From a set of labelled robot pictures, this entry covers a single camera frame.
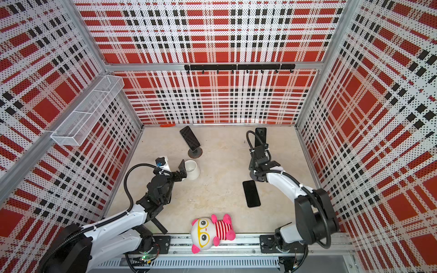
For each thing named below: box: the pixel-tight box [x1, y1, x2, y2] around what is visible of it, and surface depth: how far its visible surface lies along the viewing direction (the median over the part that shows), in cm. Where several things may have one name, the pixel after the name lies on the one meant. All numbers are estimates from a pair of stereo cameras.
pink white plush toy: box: [190, 213, 237, 254], surface depth 73 cm
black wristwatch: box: [150, 217, 168, 235], surface depth 80 cm
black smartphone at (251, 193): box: [242, 180, 261, 208], surface depth 90 cm
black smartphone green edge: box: [179, 125, 201, 151], surface depth 100 cm
